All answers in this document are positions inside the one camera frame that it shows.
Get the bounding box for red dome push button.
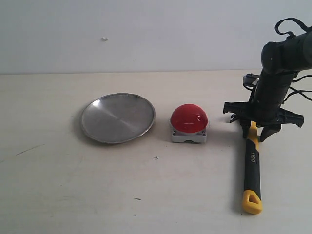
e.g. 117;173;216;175
170;104;209;143

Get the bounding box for yellow black claw hammer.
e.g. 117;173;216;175
230;114;263;215

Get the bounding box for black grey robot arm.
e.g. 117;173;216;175
223;33;312;142

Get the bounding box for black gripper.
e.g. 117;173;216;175
223;71;304;142

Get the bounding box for round stainless steel plate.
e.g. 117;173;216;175
79;93;156;144

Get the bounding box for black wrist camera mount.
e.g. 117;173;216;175
243;74;260;91

